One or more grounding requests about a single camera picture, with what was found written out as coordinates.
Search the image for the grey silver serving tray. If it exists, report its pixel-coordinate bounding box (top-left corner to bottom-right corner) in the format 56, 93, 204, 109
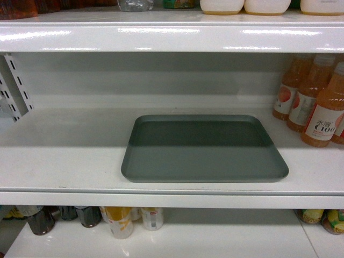
121, 114, 289, 183

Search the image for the white labelled small bottle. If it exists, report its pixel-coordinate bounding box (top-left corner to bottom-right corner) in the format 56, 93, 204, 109
141, 207, 164, 231

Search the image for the white yellow drink bottle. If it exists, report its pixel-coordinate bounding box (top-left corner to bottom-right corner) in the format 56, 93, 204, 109
105, 206, 133, 239

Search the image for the dark tea bottle right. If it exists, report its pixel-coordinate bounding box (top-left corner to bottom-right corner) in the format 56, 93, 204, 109
75, 206, 102, 228

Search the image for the dark tea bottle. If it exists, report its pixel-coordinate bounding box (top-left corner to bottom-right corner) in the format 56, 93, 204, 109
24, 205, 55, 235
75, 206, 102, 228

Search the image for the orange juice bottle back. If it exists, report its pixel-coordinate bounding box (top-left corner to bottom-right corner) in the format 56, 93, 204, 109
273, 54, 313, 120

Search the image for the white jug left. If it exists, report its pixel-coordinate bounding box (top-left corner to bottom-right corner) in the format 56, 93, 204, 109
199, 0, 245, 16

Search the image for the white jug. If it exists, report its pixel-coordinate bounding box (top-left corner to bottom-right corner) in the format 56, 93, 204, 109
300, 0, 343, 16
199, 0, 245, 16
244, 0, 291, 16

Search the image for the white upper shelf board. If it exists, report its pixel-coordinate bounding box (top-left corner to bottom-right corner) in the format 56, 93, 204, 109
1, 8, 343, 54

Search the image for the clear water bottle base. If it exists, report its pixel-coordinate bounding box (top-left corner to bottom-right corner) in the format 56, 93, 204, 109
117, 0, 154, 12

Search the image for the white jug middle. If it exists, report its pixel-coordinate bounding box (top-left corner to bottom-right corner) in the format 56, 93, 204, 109
244, 0, 291, 16

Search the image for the orange juice bottle front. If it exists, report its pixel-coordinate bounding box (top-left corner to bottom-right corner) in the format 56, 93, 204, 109
300, 62, 343, 147

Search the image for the dark tea bottle left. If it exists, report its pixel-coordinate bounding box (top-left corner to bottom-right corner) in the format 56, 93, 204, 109
24, 205, 55, 235

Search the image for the white slotted shelf upright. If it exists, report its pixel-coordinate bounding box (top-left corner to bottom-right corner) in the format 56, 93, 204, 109
1, 53, 34, 122

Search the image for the yellow green bottle left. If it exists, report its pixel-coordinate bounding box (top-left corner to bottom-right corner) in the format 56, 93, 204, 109
297, 209, 324, 224

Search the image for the white jug right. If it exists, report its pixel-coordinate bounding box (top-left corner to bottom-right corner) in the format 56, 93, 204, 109
300, 0, 343, 16

